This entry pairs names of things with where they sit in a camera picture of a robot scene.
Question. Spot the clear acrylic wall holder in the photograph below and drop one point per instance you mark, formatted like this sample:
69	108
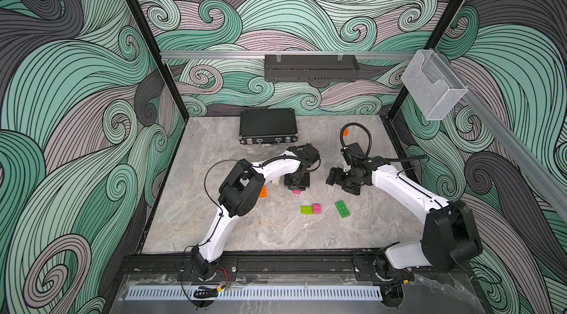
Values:
433	84

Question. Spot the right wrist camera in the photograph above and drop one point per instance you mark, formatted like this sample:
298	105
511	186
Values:
353	152

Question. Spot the lime green lego brick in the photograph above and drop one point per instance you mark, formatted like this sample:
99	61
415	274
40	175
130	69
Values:
307	210

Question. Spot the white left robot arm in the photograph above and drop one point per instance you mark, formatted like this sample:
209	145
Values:
238	195

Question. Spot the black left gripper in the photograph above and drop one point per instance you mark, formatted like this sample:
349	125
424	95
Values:
306	184

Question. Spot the orange long lego brick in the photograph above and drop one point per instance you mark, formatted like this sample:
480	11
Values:
263	193

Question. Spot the white slotted cable duct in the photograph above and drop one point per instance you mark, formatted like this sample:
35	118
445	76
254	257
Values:
285	292

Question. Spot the black hard carrying case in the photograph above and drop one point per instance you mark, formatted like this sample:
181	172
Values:
268	126

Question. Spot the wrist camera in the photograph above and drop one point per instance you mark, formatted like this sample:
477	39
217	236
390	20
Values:
309	155
353	152

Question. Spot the black wall-mounted tray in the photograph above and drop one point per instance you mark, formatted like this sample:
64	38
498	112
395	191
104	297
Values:
315	69

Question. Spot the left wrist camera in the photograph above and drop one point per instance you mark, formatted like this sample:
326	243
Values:
309	155

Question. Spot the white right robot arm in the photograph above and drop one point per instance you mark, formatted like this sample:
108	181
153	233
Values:
449	235

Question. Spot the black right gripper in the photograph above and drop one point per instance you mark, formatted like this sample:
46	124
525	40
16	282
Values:
334	177

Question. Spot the dark green long lego brick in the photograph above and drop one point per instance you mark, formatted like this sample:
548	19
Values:
342	209

